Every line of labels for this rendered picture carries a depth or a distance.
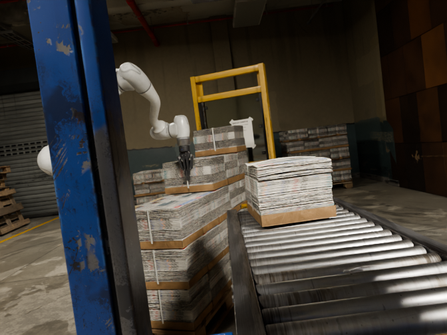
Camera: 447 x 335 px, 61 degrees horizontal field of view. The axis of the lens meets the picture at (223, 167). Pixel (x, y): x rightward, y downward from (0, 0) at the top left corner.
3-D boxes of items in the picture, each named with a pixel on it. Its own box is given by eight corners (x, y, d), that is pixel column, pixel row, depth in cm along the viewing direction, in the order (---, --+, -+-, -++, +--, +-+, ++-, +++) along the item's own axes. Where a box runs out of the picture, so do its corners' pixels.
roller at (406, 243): (246, 274, 107) (244, 257, 107) (411, 254, 107) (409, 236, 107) (247, 280, 102) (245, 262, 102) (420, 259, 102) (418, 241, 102)
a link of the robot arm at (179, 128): (193, 136, 262) (177, 139, 267) (190, 114, 262) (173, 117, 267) (185, 136, 252) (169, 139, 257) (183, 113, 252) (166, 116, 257)
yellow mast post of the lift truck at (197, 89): (211, 250, 384) (189, 77, 375) (215, 247, 392) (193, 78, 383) (220, 250, 381) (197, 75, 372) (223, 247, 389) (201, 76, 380)
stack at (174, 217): (137, 352, 219) (117, 211, 214) (210, 278, 328) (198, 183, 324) (198, 357, 206) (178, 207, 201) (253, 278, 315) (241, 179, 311)
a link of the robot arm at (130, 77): (153, 75, 222) (134, 80, 227) (135, 54, 207) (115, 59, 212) (149, 93, 216) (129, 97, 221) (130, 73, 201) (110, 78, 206)
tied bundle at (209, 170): (164, 195, 270) (160, 163, 268) (183, 189, 297) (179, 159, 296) (213, 191, 256) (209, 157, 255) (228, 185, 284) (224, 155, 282)
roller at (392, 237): (245, 267, 113) (243, 251, 113) (400, 248, 113) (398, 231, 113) (246, 272, 108) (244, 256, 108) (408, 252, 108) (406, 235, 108)
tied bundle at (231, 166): (183, 189, 296) (179, 159, 295) (198, 184, 324) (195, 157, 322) (228, 185, 283) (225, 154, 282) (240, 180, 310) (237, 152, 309)
